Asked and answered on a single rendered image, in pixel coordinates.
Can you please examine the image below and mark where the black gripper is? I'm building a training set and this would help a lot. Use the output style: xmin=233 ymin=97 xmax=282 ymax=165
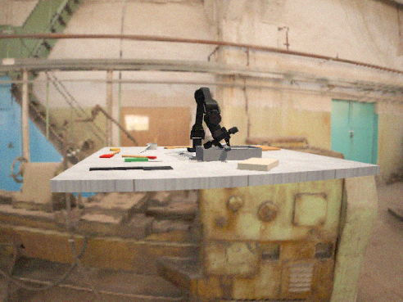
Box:
xmin=203 ymin=124 xmax=239 ymax=149

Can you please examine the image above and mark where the cream flat block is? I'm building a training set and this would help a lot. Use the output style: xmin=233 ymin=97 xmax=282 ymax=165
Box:
xmin=238 ymin=158 xmax=278 ymax=171

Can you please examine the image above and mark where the light brown wooden board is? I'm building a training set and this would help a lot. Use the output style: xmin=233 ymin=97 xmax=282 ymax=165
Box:
xmin=256 ymin=146 xmax=280 ymax=151

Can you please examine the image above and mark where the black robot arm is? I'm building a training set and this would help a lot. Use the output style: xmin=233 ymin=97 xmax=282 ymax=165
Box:
xmin=190 ymin=88 xmax=228 ymax=149

